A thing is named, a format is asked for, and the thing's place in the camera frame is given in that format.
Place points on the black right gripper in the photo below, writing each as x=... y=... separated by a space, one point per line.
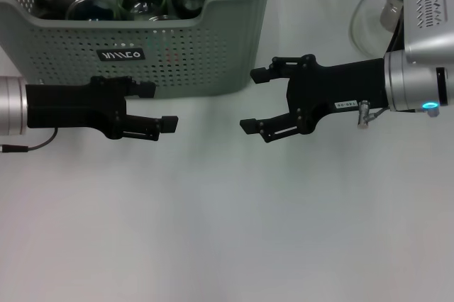
x=347 y=85

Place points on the grey-green perforated storage bin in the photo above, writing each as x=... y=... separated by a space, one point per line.
x=213 y=61

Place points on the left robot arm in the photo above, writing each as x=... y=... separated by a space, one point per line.
x=12 y=105

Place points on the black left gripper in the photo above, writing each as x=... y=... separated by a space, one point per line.
x=71 y=105

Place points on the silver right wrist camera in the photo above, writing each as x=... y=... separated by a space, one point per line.
x=429 y=15

